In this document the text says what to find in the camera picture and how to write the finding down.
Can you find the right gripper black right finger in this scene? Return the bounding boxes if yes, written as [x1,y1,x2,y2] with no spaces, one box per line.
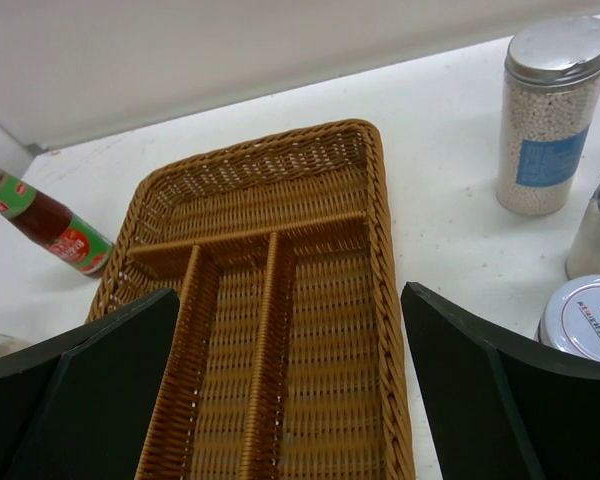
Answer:
[401,282,600,479]

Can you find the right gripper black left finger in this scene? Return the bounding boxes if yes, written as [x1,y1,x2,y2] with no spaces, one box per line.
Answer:
[0,288,179,479]

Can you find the red sauce bottle yellow cap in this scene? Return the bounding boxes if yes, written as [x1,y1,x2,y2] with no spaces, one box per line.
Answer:
[0,168,114,278]

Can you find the white peppercorn jar blue label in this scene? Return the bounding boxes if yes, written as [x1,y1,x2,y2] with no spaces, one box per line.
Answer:
[496,16,600,216]

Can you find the brown wicker divided basket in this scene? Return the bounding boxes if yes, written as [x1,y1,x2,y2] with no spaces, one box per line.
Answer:
[88,119,415,479]

